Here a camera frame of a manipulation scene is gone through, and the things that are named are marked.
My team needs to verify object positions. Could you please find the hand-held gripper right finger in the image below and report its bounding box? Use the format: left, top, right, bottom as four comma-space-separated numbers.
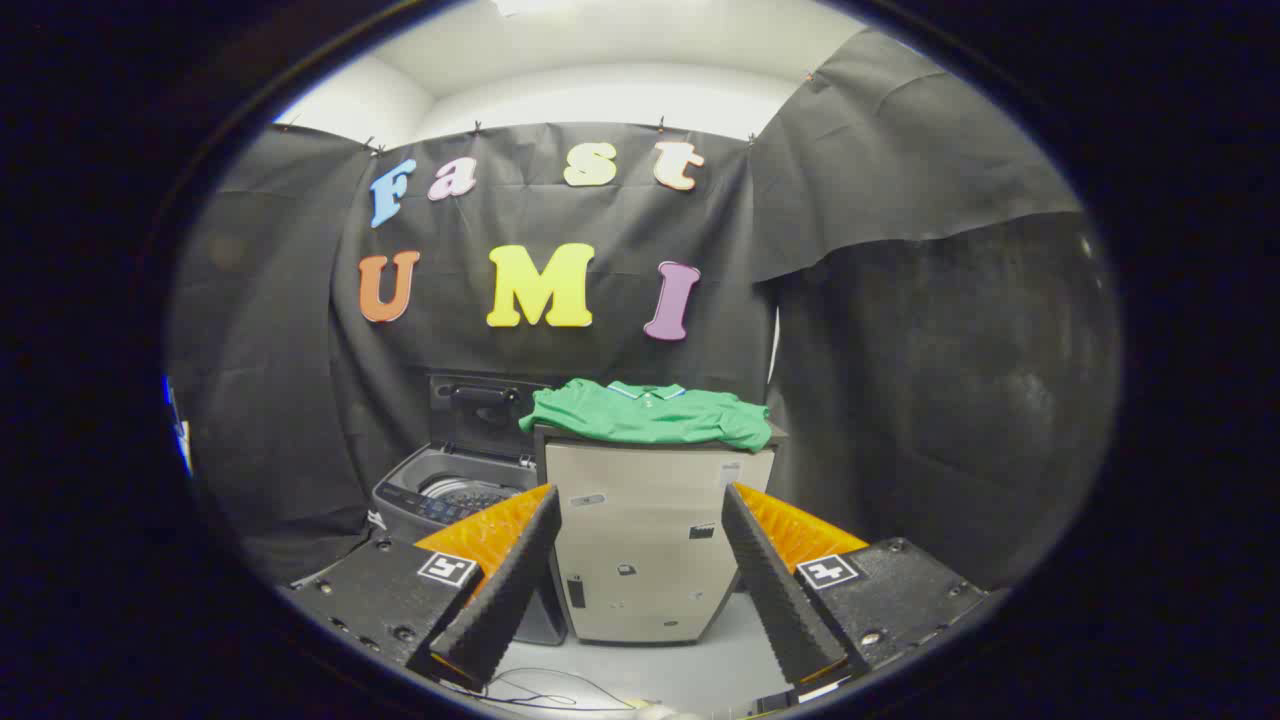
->
722, 482, 991, 689

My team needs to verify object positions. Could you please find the grey washing machine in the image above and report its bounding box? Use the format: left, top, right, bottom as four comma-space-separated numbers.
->
372, 445, 567, 646

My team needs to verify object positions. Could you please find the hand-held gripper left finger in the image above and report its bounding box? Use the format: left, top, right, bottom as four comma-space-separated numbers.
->
283, 484, 563, 691

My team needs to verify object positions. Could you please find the beige cabinet with dark top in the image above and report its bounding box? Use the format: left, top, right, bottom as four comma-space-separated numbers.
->
533, 425, 786, 645

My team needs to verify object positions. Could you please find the green polo shirt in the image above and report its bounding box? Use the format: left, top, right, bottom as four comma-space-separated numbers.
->
519, 379, 773, 453

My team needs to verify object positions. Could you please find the thin black cable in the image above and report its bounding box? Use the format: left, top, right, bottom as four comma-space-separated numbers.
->
440, 666, 641, 713

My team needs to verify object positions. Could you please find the white and blue object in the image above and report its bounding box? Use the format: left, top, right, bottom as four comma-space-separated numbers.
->
163, 375, 194, 477

